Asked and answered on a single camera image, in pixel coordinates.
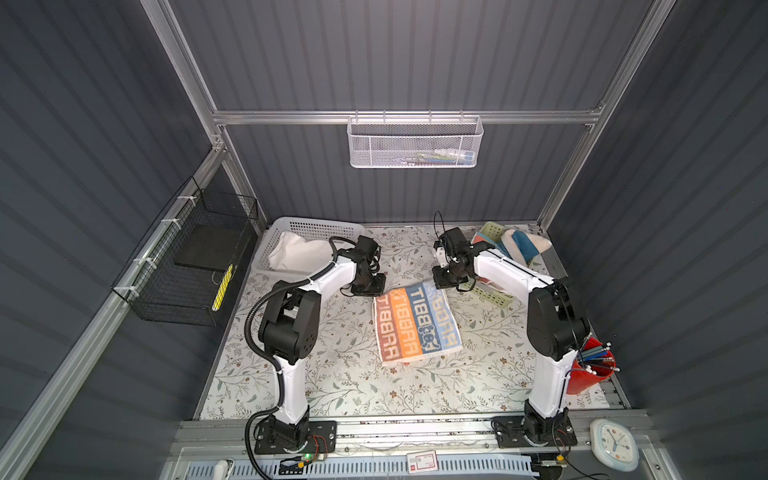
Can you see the black pad in basket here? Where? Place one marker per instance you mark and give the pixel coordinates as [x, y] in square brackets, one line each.
[207, 248]

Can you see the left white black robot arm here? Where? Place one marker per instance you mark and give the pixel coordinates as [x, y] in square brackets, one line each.
[283, 326]

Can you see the white wire wall basket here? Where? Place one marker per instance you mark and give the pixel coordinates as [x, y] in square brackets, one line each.
[428, 142]

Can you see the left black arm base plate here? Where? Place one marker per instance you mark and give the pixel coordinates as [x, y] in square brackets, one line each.
[273, 437]

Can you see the white wall clock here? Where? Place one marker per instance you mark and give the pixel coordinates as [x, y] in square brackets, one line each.
[613, 445]

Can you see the white terry towel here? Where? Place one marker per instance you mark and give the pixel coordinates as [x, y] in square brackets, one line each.
[295, 254]

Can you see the blue white towel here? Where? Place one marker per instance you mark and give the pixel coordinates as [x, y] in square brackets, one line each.
[523, 247]

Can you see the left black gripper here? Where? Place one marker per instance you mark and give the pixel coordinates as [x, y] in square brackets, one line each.
[378, 289]

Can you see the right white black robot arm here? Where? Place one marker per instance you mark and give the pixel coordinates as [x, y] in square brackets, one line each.
[557, 326]

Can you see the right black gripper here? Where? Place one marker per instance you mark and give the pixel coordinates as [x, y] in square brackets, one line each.
[439, 280]

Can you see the white ventilated cable duct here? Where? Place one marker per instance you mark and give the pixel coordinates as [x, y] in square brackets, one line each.
[394, 467]

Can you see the orange patterned towel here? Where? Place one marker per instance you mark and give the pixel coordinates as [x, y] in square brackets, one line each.
[415, 323]

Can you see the green plastic towel basket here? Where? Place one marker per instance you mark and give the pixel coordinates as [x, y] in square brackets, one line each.
[491, 232]

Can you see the black wire wall basket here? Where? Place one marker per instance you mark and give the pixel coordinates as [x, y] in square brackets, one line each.
[157, 290]

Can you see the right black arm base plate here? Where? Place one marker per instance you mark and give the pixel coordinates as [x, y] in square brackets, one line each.
[531, 431]

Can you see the white plastic laundry basket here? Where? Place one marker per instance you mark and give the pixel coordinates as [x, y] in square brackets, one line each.
[309, 229]

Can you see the red white label card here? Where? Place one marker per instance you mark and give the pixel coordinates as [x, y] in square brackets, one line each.
[422, 462]

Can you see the red pen cup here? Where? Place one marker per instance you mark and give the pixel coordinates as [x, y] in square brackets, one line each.
[593, 364]

